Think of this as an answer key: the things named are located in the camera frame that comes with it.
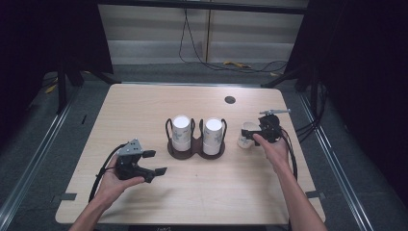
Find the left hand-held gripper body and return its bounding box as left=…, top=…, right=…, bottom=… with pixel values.
left=114, top=138, right=158, bottom=184

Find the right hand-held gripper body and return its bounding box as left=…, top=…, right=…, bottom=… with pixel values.
left=255, top=108, right=292, bottom=144

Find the dark curtain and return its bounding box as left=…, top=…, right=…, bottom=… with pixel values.
left=0, top=0, right=115, bottom=136
left=285, top=0, right=408, bottom=206

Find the black metal stand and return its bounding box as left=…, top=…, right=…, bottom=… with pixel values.
left=260, top=64, right=322, bottom=114
left=56, top=62, right=122, bottom=116

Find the single white paper cup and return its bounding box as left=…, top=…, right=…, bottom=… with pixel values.
left=237, top=120, right=263, bottom=150

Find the grey tape strip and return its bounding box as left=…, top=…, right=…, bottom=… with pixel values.
left=304, top=190, right=326, bottom=200
left=59, top=192, right=78, bottom=202

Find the dark wooden double cup holder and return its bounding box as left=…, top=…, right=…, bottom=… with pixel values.
left=165, top=117, right=228, bottom=161

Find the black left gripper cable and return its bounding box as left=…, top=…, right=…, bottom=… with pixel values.
left=88, top=142, right=128, bottom=204

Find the black hanging wall cable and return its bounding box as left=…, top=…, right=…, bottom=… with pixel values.
left=178, top=8, right=290, bottom=75

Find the stack of white paper cups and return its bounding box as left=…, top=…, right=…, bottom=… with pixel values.
left=171, top=115, right=192, bottom=153
left=202, top=117, right=224, bottom=157

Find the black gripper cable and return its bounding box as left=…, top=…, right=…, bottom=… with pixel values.
left=278, top=126, right=299, bottom=181
left=88, top=142, right=128, bottom=204

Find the bundle of black floor cables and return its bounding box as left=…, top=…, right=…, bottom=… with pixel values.
left=294, top=84, right=329, bottom=144

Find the black overhead frame bar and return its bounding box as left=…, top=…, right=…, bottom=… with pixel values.
left=95, top=0, right=310, bottom=15

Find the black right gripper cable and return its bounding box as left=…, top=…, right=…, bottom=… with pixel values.
left=278, top=126, right=299, bottom=181

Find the metal floor rail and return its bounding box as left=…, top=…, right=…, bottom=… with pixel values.
left=297, top=91, right=373, bottom=231
left=0, top=86, right=82, bottom=223

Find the person's right hand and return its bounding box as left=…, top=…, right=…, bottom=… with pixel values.
left=252, top=133, right=292, bottom=176

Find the person's left hand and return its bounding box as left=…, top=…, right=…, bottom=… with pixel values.
left=95, top=155, right=146, bottom=210

